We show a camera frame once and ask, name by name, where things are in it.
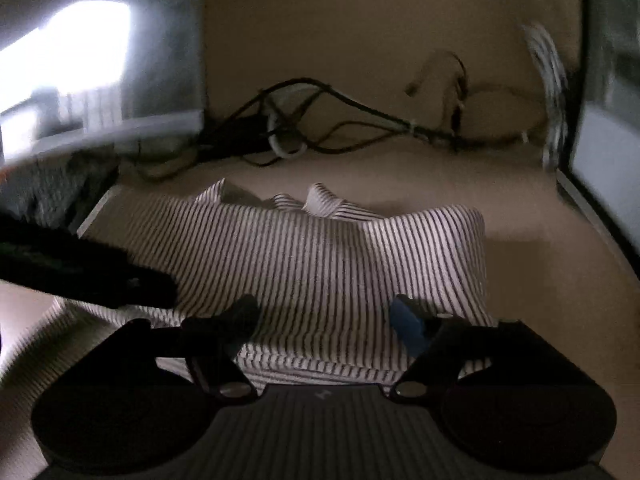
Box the beige striped long-sleeve shirt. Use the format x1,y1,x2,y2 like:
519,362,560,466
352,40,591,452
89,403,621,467
0,176,497,386

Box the black mechanical keyboard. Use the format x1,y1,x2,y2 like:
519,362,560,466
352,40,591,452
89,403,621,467
1,152,119,233

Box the curved computer monitor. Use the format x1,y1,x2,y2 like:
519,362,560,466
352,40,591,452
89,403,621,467
1,0,206,166

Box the black cable bundle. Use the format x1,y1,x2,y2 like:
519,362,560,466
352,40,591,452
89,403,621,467
134,49,551,181

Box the white cable bundle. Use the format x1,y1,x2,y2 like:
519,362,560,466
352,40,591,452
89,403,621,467
491,0,572,168

